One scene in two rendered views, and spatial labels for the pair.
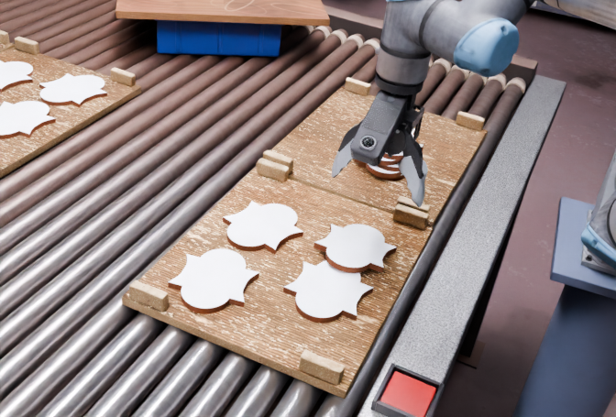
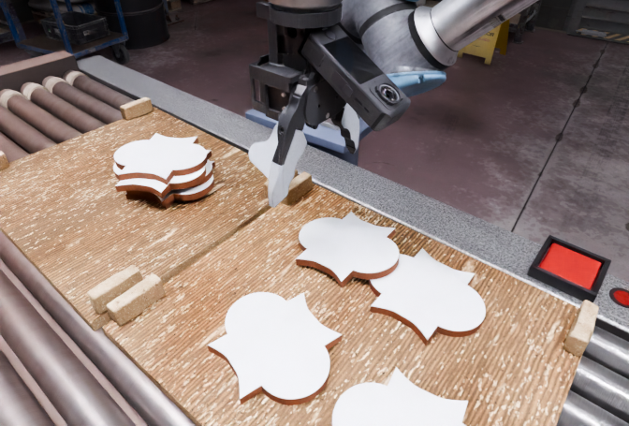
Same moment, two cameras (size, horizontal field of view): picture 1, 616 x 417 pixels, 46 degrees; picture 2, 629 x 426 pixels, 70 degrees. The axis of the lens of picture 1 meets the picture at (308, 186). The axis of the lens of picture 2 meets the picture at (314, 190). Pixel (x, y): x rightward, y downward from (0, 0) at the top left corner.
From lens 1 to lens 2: 95 cm
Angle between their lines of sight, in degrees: 57
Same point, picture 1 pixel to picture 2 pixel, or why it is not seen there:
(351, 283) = (416, 265)
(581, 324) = not seen: hidden behind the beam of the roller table
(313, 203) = (231, 271)
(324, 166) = (147, 242)
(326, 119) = (32, 214)
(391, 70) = not seen: outside the picture
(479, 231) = (306, 158)
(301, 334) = (508, 341)
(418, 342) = (477, 242)
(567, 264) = (336, 136)
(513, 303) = not seen: hidden behind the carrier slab
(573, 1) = not seen: outside the picture
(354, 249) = (358, 245)
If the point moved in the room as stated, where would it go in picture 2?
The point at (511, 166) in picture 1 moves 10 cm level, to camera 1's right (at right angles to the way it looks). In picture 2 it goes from (211, 115) to (232, 95)
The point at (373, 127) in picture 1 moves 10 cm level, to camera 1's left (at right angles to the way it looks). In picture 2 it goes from (367, 76) to (337, 124)
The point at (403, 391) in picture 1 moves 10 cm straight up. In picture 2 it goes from (568, 268) to (598, 204)
